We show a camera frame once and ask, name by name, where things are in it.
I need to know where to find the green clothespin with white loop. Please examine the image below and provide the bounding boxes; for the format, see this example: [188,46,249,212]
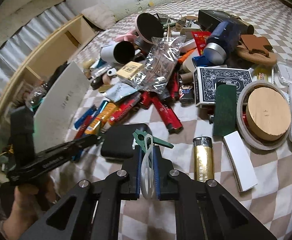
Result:
[132,129,174,199]

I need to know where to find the blue lighter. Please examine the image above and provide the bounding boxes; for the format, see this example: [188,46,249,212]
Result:
[74,105,96,129]
[93,100,109,118]

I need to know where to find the person left hand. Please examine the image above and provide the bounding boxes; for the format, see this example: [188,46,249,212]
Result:
[2,177,57,240]

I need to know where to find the white storage box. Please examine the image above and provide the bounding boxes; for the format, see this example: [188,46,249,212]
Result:
[33,61,90,153]

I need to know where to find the orange tube with barcode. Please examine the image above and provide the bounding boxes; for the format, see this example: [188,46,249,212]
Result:
[84,102,117,135]

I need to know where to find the black power bank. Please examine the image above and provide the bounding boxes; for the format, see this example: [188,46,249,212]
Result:
[100,124,152,161]

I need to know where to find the gold lighter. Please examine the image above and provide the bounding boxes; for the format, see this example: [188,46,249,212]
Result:
[193,137,214,183]

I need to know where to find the red glitter lighter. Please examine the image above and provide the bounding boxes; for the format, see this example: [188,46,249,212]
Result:
[74,115,93,140]

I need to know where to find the long red lighter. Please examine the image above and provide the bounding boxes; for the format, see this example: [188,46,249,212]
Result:
[151,96,183,134]

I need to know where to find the wooden shelf unit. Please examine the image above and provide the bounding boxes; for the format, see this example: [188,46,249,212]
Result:
[0,14,99,184]

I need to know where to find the dark green lighter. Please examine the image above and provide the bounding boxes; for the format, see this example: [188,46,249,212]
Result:
[213,81,237,137]

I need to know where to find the white matchbox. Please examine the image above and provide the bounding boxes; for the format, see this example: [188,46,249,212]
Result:
[223,131,258,192]

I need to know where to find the white wet wipe packet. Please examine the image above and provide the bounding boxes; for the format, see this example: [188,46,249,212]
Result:
[103,82,137,102]

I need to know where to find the playing cards box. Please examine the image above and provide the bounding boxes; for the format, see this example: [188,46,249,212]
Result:
[193,67,252,108]

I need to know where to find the cream cardboard box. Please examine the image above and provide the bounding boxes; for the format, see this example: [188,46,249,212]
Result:
[116,61,144,80]

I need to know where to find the clear bag of sticks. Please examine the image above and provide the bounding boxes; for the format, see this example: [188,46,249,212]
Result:
[119,35,186,94]

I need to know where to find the round wooden lid tin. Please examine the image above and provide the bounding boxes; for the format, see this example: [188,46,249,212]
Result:
[236,80,292,151]

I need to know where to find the white cylinder thermos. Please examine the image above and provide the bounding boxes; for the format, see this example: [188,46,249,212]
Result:
[100,41,135,64]

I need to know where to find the pink stand mirror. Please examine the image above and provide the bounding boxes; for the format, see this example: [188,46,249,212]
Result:
[115,12,164,44]

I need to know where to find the navy blue bottle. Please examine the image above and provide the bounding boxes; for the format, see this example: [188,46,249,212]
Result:
[203,20,241,65]

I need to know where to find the fluffy white pillow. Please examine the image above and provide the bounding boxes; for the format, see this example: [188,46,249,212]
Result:
[81,3,116,30]

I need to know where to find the black gift box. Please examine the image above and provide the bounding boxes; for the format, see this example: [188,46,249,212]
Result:
[198,10,254,35]

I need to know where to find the long bolster pillow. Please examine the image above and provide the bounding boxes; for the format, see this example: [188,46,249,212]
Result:
[111,0,180,21]

